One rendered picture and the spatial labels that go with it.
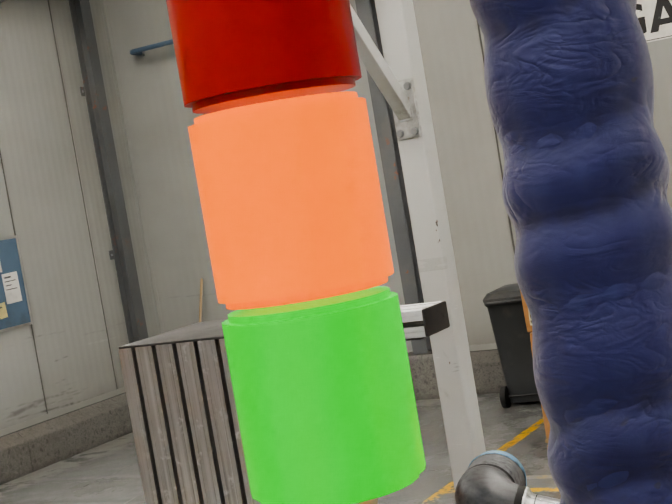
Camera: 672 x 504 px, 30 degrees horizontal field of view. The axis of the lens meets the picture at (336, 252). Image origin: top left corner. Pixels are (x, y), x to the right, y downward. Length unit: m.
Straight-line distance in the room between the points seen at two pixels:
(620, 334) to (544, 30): 0.42
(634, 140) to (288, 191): 1.44
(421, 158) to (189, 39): 4.78
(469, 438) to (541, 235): 3.51
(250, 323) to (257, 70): 0.07
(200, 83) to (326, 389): 0.09
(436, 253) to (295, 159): 4.80
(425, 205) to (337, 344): 4.79
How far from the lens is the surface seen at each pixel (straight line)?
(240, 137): 0.33
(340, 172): 0.33
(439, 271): 5.13
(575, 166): 1.72
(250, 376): 0.34
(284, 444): 0.34
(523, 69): 1.74
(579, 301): 1.74
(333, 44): 0.34
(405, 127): 5.12
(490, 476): 2.39
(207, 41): 0.33
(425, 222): 5.13
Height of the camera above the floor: 2.24
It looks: 3 degrees down
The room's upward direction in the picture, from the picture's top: 10 degrees counter-clockwise
